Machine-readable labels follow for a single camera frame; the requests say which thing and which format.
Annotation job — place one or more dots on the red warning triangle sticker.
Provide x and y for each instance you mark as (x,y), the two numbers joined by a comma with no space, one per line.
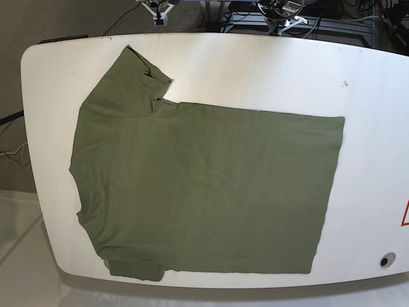
(405,221)

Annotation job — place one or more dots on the olive green T-shirt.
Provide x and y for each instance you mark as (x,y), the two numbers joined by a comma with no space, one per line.
(194,187)

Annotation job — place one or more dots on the right table cable grommet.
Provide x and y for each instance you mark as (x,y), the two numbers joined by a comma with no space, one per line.
(387,260)

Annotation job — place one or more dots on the black bar under table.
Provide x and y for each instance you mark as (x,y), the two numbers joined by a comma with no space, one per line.
(11,117)

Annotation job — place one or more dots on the grey metal frame rail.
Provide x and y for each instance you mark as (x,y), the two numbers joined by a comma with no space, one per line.
(364,29)

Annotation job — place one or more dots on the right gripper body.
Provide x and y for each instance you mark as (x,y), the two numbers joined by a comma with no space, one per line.
(159,10)

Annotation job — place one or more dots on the grey metal table leg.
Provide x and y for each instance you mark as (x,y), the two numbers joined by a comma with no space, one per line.
(213,12)

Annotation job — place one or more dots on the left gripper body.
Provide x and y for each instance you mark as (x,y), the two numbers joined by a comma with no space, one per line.
(281,15)

